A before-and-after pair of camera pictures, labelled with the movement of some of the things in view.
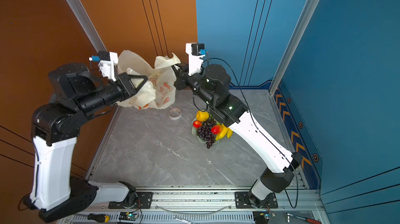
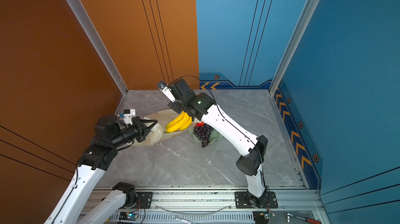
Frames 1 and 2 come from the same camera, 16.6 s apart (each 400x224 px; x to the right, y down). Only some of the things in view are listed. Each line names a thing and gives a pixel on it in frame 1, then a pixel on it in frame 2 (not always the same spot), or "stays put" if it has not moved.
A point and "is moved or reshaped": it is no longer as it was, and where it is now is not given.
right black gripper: [184, 78] -> [173, 106]
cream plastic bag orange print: [158, 91] -> [158, 132]
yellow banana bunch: [225, 131] is moved or reshaped
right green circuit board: [262, 217] stays put
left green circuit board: [128, 216] stays put
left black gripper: [124, 82] -> [139, 125]
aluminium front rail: [198, 205] stays put
